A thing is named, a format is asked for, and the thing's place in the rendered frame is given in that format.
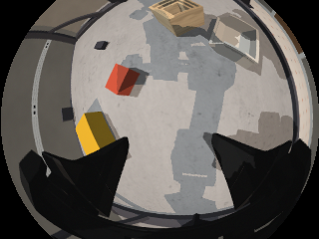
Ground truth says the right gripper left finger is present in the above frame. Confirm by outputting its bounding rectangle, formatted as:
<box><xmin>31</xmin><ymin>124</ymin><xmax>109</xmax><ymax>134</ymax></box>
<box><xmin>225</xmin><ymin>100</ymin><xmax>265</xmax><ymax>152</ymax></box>
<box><xmin>42</xmin><ymin>136</ymin><xmax>130</xmax><ymax>218</ymax></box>

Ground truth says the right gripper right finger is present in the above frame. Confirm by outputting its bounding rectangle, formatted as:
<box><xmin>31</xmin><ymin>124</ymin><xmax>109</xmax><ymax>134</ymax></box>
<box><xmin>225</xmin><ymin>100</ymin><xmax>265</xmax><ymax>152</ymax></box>
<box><xmin>211</xmin><ymin>133</ymin><xmax>292</xmax><ymax>210</ymax></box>

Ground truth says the yellow rectangular block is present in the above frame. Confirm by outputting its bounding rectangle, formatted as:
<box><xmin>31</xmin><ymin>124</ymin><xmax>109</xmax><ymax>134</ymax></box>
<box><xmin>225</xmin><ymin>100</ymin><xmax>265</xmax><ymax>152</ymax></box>
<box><xmin>76</xmin><ymin>112</ymin><xmax>115</xmax><ymax>154</ymax></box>

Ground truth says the red cube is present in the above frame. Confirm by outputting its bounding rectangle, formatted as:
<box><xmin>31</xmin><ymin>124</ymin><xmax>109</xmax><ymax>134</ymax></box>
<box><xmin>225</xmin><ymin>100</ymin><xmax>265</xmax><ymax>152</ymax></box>
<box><xmin>105</xmin><ymin>64</ymin><xmax>140</xmax><ymax>96</ymax></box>

